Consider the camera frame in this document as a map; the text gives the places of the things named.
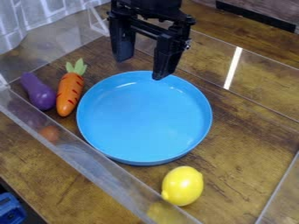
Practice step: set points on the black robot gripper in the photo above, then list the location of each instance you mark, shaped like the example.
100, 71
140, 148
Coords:
127, 20

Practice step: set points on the orange toy carrot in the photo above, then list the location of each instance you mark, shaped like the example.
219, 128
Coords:
69, 88

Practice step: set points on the blue round plate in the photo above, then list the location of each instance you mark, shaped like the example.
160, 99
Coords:
143, 121

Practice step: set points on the purple toy eggplant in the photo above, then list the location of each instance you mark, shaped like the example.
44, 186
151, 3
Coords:
41, 95

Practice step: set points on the white tiled curtain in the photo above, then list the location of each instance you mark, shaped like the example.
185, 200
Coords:
24, 15

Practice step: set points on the yellow toy lemon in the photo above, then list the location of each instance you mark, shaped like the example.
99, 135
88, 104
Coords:
181, 186

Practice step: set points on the blue plastic object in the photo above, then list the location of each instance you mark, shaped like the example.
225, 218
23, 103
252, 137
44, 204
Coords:
12, 213

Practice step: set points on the clear acrylic barrier wall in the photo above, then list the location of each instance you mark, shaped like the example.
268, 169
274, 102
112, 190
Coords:
243, 64

